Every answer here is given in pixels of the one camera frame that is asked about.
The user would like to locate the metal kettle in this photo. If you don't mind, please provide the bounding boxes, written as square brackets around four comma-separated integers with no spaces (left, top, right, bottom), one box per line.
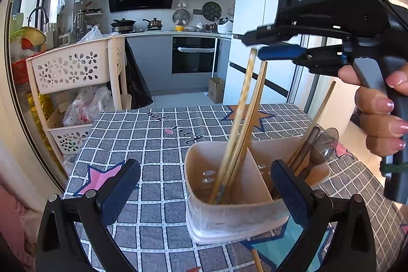
[74,11,87,37]

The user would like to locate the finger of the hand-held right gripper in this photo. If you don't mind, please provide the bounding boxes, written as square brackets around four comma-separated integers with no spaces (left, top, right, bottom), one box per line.
[257,44,346,74]
[240,25,302,47]

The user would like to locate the grey kitchen counter cabinet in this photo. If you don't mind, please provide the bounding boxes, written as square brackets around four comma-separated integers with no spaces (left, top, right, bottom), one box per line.
[123,31,233,92]

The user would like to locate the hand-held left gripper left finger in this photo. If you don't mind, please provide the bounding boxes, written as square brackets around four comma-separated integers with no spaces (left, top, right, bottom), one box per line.
[36,158,142,272]

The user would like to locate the round black hanging pan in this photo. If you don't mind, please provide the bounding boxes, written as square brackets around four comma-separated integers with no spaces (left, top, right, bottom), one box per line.
[193,1,222,21]

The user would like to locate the wooden chopstick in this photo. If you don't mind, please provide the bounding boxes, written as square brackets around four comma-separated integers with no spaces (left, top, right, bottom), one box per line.
[285,81,337,168]
[221,60,268,205]
[251,248,265,272]
[207,48,258,205]

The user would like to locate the grey checkered tablecloth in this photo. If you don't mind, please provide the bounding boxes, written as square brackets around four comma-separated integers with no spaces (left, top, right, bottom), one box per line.
[62,103,408,272]

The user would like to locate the white rice cooker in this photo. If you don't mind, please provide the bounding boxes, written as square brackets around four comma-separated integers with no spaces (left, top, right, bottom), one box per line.
[217,17,235,35]

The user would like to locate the metal kitchen faucet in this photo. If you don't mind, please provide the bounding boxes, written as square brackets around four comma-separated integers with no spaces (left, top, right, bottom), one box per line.
[27,7,50,32]

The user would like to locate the person's right hand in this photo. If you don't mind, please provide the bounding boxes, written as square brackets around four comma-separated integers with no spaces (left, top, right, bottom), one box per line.
[337,63,408,158]

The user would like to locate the white plastic bag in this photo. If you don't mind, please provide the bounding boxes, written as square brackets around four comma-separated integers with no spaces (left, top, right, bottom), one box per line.
[78,25,103,43]

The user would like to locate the white plastic trolley rack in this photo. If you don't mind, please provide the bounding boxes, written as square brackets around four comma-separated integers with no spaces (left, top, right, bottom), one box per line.
[25,35,132,155]

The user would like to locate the cardboard box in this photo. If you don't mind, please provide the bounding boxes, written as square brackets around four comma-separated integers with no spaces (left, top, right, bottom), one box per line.
[208,77,224,103]

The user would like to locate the white plastic utensil holder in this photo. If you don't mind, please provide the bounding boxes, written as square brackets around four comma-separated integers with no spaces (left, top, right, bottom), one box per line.
[184,136,330,244]

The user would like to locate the red plastic basket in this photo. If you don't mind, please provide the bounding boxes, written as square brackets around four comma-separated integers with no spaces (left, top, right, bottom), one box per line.
[11,58,32,84]

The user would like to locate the metal pot with lid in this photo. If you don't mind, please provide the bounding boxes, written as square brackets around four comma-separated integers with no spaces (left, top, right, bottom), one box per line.
[142,17,164,31]

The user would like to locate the black built-in oven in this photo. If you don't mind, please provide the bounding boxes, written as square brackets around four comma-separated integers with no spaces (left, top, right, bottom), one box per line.
[171,36,218,75]

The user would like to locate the black wok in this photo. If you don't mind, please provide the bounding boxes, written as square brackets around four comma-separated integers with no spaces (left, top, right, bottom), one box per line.
[110,18,137,32]

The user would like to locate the gold foil wrap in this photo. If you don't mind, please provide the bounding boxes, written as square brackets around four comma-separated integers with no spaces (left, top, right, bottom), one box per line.
[27,90,58,129]

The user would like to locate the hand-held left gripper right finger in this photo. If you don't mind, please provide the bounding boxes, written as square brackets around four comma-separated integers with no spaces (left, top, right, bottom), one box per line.
[270,159,378,272]

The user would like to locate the clear plastic bag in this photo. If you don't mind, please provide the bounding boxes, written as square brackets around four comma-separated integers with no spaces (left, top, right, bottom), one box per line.
[62,85,115,127]

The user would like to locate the black trash bag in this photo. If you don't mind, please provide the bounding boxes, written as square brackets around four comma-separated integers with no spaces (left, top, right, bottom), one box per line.
[124,38,154,109]

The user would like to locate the round grey pot lid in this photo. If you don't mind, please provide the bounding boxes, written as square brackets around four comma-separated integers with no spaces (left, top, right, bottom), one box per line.
[172,9,191,27]

